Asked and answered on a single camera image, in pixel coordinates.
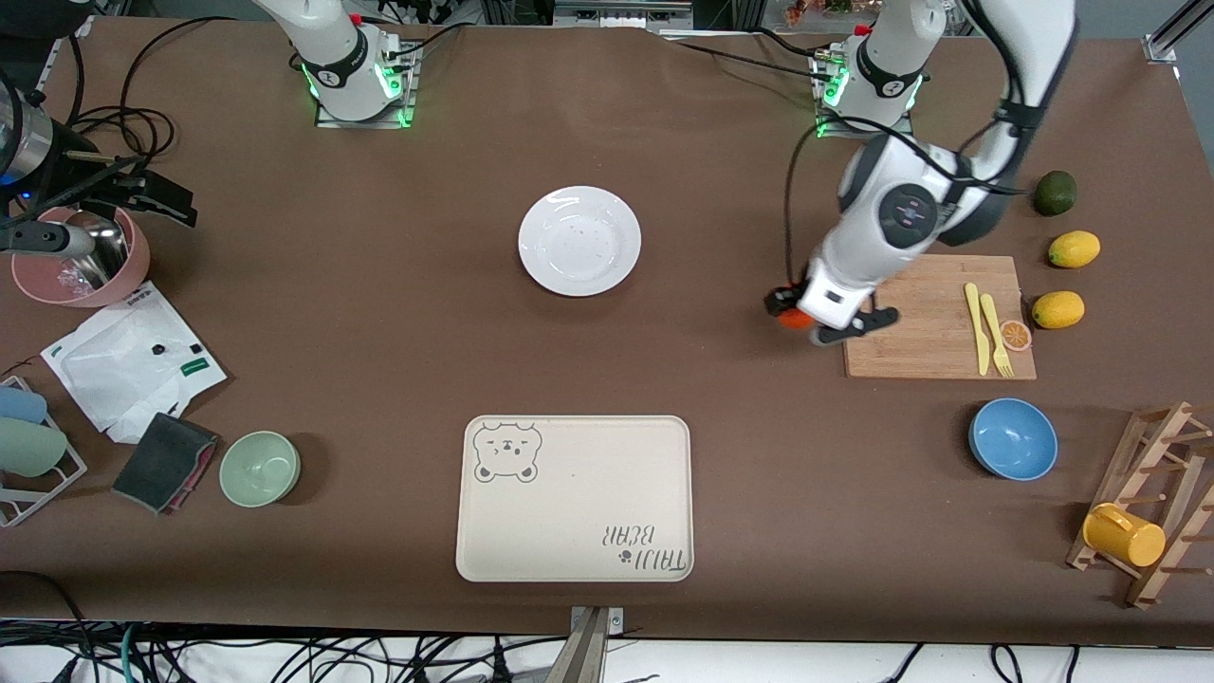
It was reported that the metal scoop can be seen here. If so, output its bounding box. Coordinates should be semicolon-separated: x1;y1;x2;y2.
57;211;130;287

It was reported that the pale green bowl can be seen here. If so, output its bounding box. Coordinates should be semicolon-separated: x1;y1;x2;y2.
219;431;302;508

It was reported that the light blue cup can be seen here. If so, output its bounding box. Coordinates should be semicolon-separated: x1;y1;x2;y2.
0;386;48;426

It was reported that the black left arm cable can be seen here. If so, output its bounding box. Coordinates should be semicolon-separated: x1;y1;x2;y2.
782;116;1031;286

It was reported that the dark grey folded cloth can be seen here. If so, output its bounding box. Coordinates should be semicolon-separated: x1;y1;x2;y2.
112;412;220;515

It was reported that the pale green cup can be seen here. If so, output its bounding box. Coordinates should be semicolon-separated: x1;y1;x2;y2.
0;417;69;478

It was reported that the white plastic bag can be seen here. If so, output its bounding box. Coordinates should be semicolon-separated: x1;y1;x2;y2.
40;281;229;445

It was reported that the yellow plastic fork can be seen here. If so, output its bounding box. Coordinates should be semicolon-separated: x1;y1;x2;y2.
979;293;1015;379

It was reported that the cream bear print tray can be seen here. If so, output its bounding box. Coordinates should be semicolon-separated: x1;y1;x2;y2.
455;415;695;583

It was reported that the wooden cutting board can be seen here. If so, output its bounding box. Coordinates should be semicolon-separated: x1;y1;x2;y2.
842;251;1038;381

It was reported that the blue bowl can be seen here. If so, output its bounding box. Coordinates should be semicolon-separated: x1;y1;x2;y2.
968;397;1059;482

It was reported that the white wire cup rack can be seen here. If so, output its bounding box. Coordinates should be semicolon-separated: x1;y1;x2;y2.
0;376;88;528

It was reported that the coiled black cable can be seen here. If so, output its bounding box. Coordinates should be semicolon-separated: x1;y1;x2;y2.
64;14;238;164

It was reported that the aluminium frame rail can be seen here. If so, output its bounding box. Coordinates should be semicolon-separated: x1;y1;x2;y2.
1145;0;1214;64

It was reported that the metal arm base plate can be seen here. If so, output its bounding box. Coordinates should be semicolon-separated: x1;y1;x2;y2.
313;43;419;129
814;47;917;141

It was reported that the white round plate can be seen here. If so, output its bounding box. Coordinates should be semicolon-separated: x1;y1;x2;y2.
518;185;642;298

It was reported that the wooden mug rack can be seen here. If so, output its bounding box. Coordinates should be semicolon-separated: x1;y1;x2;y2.
1066;401;1214;610

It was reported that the yellow lemon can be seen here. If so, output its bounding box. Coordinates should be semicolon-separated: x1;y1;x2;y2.
1048;230;1102;269
1031;290;1086;331

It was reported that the dark green avocado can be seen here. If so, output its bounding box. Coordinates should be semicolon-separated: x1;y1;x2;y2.
1033;170;1078;217

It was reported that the yellow plastic knife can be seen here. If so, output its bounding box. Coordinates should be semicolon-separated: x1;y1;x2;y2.
965;282;991;377

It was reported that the yellow mug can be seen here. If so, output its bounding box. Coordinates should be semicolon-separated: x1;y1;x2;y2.
1082;503;1167;568

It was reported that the pink bowl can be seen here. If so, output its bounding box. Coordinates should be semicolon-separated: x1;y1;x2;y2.
10;205;152;308

